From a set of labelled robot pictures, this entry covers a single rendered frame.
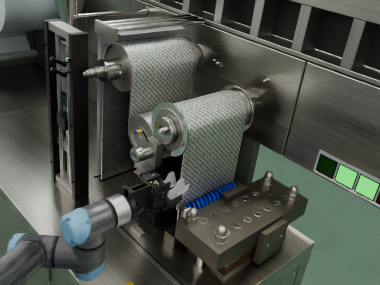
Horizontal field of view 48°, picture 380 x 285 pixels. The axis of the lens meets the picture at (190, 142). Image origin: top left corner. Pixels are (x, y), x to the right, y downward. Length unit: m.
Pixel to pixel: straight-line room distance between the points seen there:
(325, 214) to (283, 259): 1.88
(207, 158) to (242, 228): 0.21
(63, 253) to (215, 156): 0.48
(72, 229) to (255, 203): 0.56
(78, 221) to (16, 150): 0.79
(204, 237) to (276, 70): 0.52
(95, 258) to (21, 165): 0.67
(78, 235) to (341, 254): 2.15
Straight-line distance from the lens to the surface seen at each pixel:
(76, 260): 1.05
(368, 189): 1.19
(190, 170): 1.15
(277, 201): 1.31
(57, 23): 1.29
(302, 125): 1.25
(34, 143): 1.75
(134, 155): 1.13
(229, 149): 1.25
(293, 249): 1.36
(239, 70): 1.35
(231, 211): 1.22
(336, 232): 3.04
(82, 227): 0.97
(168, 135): 1.09
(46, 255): 1.05
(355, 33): 1.14
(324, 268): 2.73
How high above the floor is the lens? 1.76
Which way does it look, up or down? 29 degrees down
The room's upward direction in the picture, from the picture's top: 7 degrees clockwise
